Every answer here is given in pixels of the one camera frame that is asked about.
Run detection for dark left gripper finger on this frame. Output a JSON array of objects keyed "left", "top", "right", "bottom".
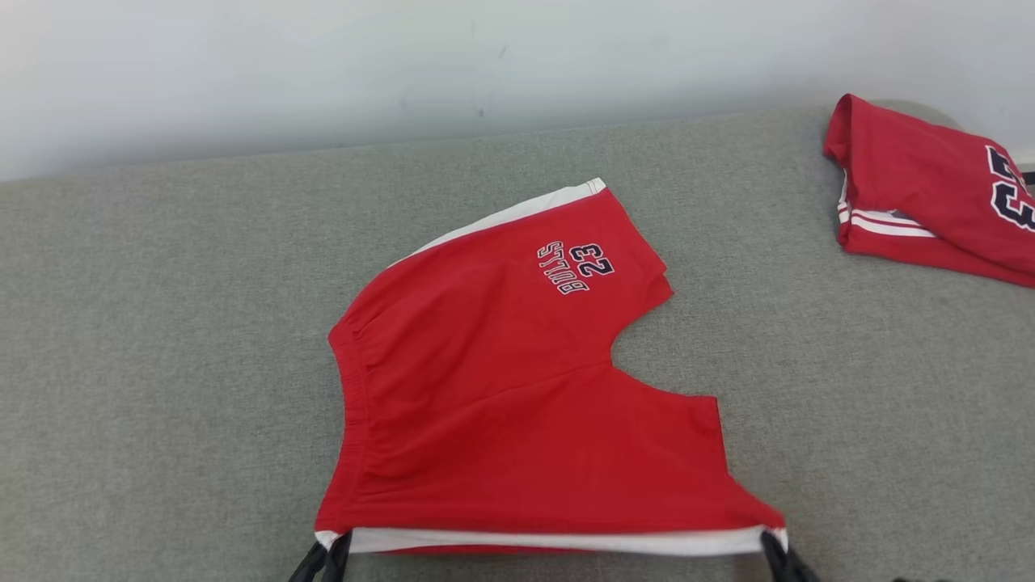
[
  {"left": 322, "top": 530, "right": 353, "bottom": 582},
  {"left": 289, "top": 542, "right": 327, "bottom": 582}
]

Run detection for red Bulls 23 shorts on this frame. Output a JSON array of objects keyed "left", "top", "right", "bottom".
[{"left": 314, "top": 178, "right": 789, "bottom": 559}]

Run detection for red basketball jersey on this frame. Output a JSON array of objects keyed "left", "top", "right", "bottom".
[{"left": 823, "top": 94, "right": 1035, "bottom": 289}]

